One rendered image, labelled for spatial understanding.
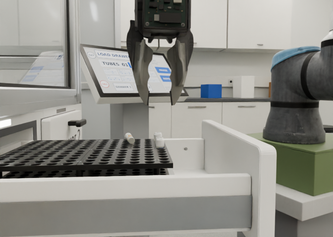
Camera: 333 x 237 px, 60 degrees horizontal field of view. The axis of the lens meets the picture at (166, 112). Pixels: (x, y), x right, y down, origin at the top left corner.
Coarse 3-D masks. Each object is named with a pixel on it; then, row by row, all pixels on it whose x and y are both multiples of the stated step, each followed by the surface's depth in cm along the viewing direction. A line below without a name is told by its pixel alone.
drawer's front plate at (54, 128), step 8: (72, 112) 77; (80, 112) 85; (48, 120) 58; (56, 120) 62; (64, 120) 68; (48, 128) 58; (56, 128) 62; (64, 128) 68; (72, 128) 76; (80, 128) 85; (48, 136) 58; (56, 136) 62; (64, 136) 68; (80, 136) 85
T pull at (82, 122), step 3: (72, 120) 72; (75, 120) 72; (78, 120) 71; (81, 120) 71; (84, 120) 73; (69, 123) 71; (72, 123) 71; (75, 123) 71; (78, 123) 69; (81, 123) 70; (84, 123) 73; (78, 126) 69
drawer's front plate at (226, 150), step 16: (208, 128) 51; (224, 128) 43; (208, 144) 51; (224, 144) 41; (240, 144) 34; (256, 144) 30; (208, 160) 52; (224, 160) 41; (240, 160) 34; (256, 160) 29; (272, 160) 29; (256, 176) 29; (272, 176) 29; (256, 192) 30; (272, 192) 29; (256, 208) 30; (272, 208) 29; (256, 224) 30; (272, 224) 29
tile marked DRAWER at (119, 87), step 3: (114, 84) 125; (117, 84) 126; (120, 84) 127; (123, 84) 128; (126, 84) 129; (129, 84) 130; (114, 87) 124; (117, 87) 125; (120, 87) 126; (123, 87) 127; (126, 87) 128; (129, 87) 129; (132, 87) 130; (117, 90) 123; (120, 90) 124; (123, 90) 125; (126, 90) 127; (129, 90) 128; (132, 90) 129
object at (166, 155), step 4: (164, 144) 46; (164, 148) 42; (156, 152) 40; (160, 152) 41; (164, 152) 40; (168, 152) 40; (156, 156) 37; (160, 156) 38; (164, 156) 38; (168, 156) 37; (160, 160) 35; (164, 160) 35; (168, 160) 35; (160, 164) 34; (164, 164) 34; (168, 164) 34; (172, 164) 34; (160, 168) 34
